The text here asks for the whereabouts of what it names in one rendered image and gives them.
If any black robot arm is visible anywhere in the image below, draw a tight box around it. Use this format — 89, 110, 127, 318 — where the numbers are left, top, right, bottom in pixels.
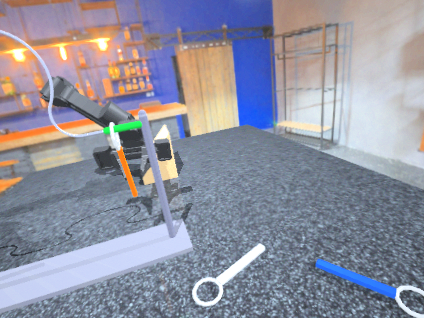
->
40, 76, 144, 147

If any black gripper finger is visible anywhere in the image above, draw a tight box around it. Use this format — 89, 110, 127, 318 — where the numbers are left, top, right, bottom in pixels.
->
141, 147, 150, 178
110, 151, 127, 181

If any white loop with straight handle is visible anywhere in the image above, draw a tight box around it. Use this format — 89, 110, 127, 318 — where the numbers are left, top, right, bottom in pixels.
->
193, 244, 265, 306

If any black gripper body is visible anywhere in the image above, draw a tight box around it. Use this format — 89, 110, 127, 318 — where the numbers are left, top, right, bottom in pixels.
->
93, 138, 172, 170

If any white hoop with blue handle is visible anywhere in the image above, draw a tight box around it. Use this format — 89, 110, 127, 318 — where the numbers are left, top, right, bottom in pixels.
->
316, 259, 424, 318

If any orange handle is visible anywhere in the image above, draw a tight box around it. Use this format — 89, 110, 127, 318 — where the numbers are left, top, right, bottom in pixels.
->
110, 123, 137, 197

